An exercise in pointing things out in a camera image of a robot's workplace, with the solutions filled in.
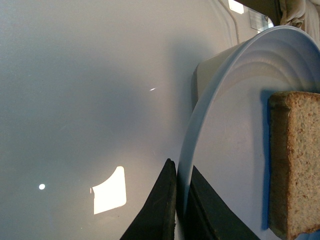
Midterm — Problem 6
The white toaster power cable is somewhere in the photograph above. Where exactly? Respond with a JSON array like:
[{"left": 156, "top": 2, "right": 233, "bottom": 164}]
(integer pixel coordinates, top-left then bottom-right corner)
[{"left": 217, "top": 0, "right": 241, "bottom": 45}]

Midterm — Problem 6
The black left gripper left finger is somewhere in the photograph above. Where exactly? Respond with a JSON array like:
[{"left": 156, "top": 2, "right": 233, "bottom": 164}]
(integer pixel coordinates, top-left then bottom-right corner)
[{"left": 121, "top": 158, "right": 177, "bottom": 240}]

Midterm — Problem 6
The brown bread slice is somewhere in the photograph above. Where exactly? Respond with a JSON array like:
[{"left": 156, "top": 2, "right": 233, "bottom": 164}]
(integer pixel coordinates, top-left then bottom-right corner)
[{"left": 268, "top": 91, "right": 320, "bottom": 240}]

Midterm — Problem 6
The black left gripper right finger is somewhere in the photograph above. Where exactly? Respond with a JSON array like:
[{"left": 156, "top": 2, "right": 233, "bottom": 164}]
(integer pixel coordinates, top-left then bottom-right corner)
[{"left": 184, "top": 167, "right": 259, "bottom": 240}]

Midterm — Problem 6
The light blue plate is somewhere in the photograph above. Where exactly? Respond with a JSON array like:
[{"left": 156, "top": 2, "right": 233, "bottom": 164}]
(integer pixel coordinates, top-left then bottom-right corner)
[{"left": 177, "top": 26, "right": 320, "bottom": 240}]

